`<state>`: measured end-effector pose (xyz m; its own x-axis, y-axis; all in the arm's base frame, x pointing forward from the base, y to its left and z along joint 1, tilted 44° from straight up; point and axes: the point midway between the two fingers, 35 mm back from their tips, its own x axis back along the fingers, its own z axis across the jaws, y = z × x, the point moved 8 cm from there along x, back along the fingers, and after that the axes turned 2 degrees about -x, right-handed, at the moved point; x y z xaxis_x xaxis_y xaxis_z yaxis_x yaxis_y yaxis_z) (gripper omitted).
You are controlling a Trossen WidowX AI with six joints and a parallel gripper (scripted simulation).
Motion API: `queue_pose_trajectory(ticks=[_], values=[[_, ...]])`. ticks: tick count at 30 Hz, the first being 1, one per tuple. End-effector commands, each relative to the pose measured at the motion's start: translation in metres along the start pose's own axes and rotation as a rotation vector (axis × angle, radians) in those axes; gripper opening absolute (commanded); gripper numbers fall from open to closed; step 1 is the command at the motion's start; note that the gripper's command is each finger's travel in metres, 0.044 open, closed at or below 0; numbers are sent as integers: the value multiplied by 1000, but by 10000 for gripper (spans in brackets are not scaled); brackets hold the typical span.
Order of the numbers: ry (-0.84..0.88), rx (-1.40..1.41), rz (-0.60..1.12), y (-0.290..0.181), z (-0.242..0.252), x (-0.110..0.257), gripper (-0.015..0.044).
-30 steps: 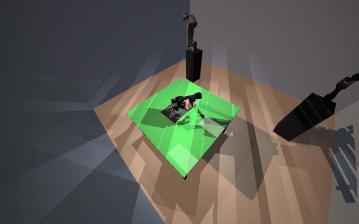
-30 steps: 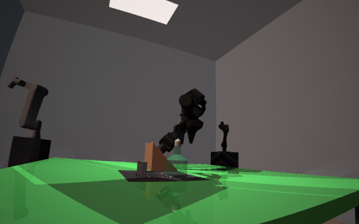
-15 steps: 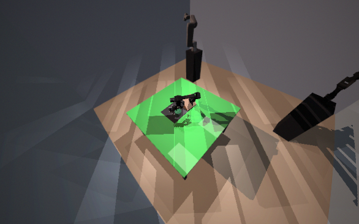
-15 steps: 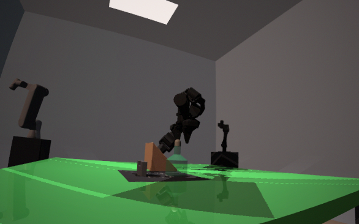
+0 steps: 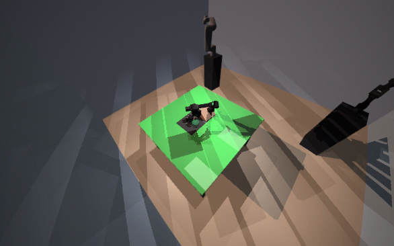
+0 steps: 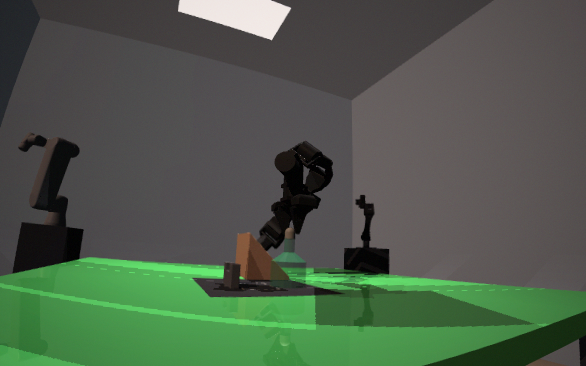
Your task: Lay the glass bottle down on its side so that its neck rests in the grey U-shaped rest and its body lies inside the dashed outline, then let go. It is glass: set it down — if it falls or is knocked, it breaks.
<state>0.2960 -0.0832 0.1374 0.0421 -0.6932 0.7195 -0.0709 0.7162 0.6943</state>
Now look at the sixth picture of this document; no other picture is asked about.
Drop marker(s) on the green glass bottle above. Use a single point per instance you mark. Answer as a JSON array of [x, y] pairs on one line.
[[288, 270]]

